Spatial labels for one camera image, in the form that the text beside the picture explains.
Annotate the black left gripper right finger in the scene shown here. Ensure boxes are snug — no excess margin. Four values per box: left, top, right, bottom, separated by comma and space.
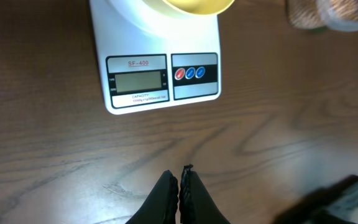
179, 164, 229, 224

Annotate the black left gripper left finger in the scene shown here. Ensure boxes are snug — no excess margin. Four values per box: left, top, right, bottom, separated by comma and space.
126, 170, 178, 224

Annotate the yellow plastic bowl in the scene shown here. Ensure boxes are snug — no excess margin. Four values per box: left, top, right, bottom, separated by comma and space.
144, 0, 235, 16

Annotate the clear container of soybeans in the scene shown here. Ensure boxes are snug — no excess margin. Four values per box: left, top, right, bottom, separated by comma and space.
285, 0, 358, 32

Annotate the white digital kitchen scale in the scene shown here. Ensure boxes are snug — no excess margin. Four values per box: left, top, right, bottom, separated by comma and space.
89, 0, 222, 114

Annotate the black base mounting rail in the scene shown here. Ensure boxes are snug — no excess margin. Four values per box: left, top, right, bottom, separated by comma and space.
273, 175, 358, 224

